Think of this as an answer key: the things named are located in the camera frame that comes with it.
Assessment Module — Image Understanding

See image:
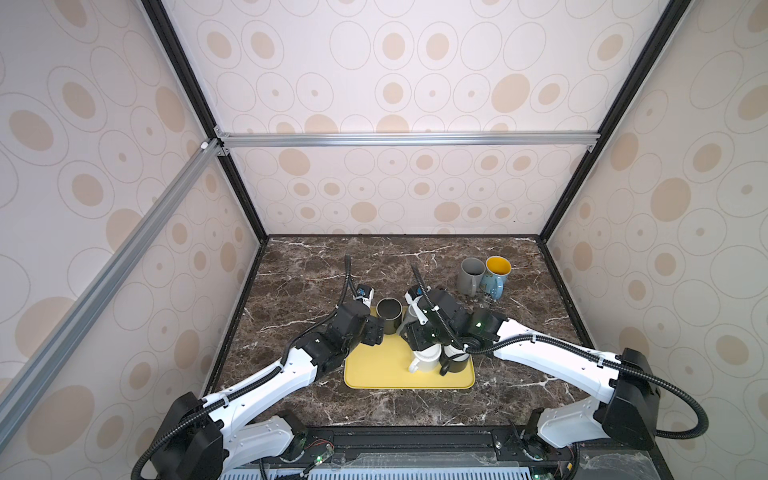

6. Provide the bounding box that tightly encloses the yellow plastic tray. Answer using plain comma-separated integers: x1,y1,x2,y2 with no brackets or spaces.
344,334,475,390

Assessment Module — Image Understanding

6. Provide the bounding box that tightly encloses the tall grey mug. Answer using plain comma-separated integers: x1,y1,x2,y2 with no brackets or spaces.
456,257,485,297

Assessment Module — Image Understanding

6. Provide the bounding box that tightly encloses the aluminium rail back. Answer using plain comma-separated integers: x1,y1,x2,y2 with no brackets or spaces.
222,131,600,148

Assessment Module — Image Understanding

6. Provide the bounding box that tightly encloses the black mug white bottom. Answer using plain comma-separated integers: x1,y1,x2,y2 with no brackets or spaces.
439,345,471,376

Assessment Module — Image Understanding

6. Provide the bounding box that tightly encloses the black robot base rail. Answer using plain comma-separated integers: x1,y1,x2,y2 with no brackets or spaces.
256,425,579,479

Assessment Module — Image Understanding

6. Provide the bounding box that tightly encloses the aluminium rail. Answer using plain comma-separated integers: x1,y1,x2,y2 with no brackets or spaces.
1,138,222,449
222,131,600,148

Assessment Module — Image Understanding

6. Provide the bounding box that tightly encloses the aluminium rail left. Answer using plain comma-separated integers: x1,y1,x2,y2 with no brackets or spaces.
1,138,222,449

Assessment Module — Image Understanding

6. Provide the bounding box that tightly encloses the black corner frame post left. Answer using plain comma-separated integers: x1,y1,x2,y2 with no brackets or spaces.
141,0,269,244

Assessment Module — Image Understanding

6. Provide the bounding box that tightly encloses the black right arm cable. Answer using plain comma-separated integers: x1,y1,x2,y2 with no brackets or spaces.
410,263,710,440

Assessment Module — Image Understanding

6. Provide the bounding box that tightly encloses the small grey mug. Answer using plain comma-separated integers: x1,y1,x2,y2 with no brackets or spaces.
396,304,419,335

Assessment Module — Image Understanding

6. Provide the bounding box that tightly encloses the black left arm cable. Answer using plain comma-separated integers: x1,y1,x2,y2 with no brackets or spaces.
130,254,353,480

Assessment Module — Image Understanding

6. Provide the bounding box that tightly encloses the black corner frame post right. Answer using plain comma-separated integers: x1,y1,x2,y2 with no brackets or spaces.
538,0,693,245

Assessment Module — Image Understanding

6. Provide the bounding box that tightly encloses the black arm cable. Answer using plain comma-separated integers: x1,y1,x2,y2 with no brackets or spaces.
410,263,710,440
130,254,353,480

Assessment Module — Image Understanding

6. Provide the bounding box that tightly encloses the black corner frame post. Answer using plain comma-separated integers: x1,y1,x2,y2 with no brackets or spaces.
538,0,693,245
141,0,269,244

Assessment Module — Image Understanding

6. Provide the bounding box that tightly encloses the blue butterfly mug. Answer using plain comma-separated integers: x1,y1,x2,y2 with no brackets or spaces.
480,256,512,301

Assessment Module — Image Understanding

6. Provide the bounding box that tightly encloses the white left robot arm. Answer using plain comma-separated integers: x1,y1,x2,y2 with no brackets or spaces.
130,301,384,479

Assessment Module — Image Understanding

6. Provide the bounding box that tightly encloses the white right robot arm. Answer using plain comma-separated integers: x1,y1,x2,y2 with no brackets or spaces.
401,286,660,460

